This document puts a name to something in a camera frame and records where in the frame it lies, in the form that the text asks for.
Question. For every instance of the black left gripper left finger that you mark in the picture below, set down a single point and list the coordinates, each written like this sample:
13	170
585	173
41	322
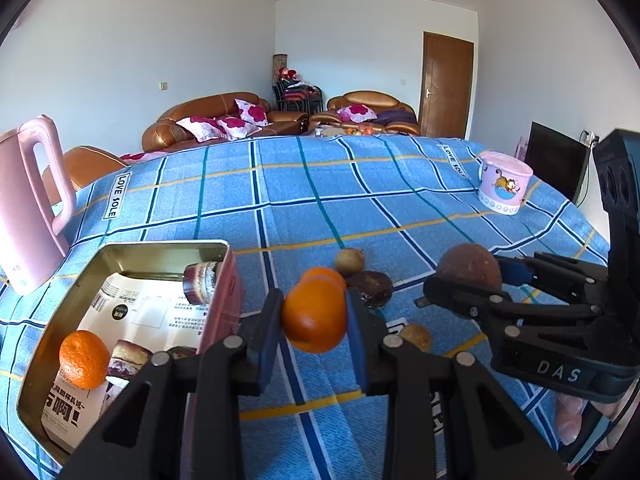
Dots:
180	418

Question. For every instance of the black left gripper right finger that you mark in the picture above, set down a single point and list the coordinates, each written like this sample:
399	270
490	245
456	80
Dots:
486	435

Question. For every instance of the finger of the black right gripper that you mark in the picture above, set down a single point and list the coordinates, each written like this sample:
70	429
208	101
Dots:
576	282
499	316

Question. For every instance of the purple round passion fruit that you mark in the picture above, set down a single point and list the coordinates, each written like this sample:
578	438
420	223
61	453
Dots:
470	263

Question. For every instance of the large front orange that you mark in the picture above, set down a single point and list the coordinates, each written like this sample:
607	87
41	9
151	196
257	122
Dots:
83	358

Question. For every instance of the dark wrinkled passion fruit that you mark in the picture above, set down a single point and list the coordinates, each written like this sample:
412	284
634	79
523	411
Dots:
375	288

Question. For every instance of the purple layered cake roll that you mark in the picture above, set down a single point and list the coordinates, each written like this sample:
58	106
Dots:
199	281

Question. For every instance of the small brown longan fruit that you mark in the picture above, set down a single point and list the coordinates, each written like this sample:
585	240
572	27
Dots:
349	261

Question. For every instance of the dark brown chocolate pastry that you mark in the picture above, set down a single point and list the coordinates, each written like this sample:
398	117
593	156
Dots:
181	352

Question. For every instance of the small tan round fruit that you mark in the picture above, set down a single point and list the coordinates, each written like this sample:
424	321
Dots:
417	335

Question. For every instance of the person right hand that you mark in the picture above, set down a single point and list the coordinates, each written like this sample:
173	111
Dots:
568	418

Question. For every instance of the printed paper leaflet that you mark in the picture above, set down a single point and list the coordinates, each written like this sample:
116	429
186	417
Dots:
152	313

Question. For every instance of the black television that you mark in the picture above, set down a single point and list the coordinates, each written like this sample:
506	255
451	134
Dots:
557	159

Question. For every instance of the pink rectangular tin box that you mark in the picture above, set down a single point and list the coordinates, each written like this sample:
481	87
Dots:
148	260

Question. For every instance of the pink cartoon lidded cup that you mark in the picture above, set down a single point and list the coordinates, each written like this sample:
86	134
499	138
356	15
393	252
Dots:
503	182

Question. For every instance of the blue plaid tablecloth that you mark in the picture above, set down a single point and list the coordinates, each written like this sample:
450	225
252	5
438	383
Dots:
286	205

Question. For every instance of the pink electric kettle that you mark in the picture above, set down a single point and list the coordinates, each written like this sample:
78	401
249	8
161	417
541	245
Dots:
33	244

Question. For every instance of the brown leather armchair sofa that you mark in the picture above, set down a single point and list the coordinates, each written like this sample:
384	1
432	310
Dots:
394	116

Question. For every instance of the armchair floral pillow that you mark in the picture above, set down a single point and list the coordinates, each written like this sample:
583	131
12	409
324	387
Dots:
357	113

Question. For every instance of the coffee table with fruit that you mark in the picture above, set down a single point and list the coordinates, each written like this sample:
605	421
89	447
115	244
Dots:
325	131

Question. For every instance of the brown wooden door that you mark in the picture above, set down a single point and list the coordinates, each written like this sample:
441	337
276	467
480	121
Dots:
447	79

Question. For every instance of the brown leather near armchair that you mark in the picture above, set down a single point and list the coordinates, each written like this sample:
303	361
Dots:
86	164

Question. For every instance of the brown leather long sofa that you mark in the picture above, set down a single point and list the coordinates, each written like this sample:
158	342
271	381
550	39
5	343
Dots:
165	135

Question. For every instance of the white red floral pillow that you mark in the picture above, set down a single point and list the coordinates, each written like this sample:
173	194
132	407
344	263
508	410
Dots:
203	129

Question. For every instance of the stacked dark chairs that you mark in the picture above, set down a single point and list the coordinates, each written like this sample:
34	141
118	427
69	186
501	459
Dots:
291	92

